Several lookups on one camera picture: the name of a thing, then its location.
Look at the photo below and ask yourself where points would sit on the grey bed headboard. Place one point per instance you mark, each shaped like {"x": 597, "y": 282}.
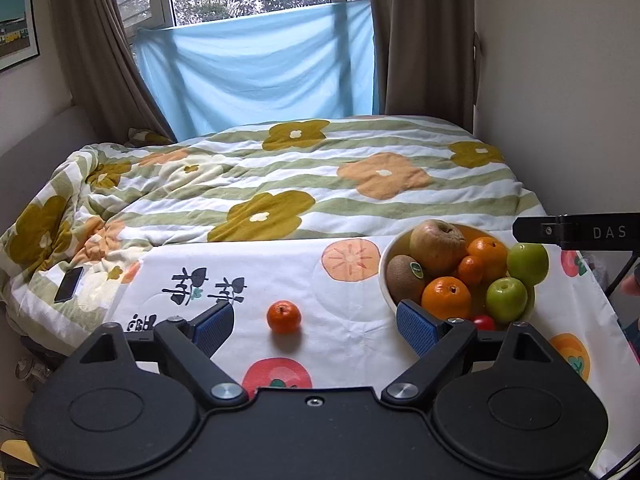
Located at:
{"x": 27, "y": 166}

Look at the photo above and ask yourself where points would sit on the brown right curtain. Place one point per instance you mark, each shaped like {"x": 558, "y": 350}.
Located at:
{"x": 425, "y": 58}

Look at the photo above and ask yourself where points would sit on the small green apple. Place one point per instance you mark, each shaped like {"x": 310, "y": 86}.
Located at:
{"x": 528, "y": 262}

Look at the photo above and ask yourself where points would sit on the brown curtain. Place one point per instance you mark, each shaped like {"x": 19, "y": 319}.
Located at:
{"x": 425, "y": 58}
{"x": 100, "y": 71}

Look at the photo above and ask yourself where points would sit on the reddish yellow apple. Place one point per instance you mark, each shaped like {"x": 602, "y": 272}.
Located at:
{"x": 438, "y": 246}

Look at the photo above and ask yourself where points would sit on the large green apple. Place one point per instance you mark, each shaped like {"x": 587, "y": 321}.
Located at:
{"x": 506, "y": 300}

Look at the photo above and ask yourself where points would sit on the large orange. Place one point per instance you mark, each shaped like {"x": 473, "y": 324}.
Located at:
{"x": 447, "y": 297}
{"x": 493, "y": 255}

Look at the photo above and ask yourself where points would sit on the small mandarin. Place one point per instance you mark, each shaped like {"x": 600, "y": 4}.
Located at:
{"x": 283, "y": 317}
{"x": 471, "y": 270}

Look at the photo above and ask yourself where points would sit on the framed wall picture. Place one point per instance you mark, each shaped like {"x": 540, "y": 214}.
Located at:
{"x": 18, "y": 35}

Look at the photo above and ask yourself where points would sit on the large orange in bowl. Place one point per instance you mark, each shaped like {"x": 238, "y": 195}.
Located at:
{"x": 493, "y": 255}

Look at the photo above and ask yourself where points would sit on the white fruit print tablecloth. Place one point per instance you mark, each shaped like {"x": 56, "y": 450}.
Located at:
{"x": 348, "y": 335}

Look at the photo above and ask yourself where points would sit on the black smartphone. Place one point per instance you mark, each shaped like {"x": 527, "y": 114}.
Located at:
{"x": 67, "y": 287}

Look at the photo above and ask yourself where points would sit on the floral striped duvet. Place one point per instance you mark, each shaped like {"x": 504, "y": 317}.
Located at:
{"x": 109, "y": 203}

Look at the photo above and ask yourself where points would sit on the brown left curtain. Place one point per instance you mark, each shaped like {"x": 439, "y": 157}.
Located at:
{"x": 100, "y": 71}

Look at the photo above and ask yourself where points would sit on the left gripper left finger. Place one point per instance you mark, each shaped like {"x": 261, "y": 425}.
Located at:
{"x": 130, "y": 405}

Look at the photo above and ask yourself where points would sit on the brown kiwi with sticker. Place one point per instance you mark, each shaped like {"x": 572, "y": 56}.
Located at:
{"x": 405, "y": 279}

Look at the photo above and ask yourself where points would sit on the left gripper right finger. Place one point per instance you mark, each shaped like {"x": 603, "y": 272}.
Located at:
{"x": 495, "y": 404}

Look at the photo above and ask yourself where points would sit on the light blue window sheet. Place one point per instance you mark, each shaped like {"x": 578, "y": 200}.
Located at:
{"x": 311, "y": 62}

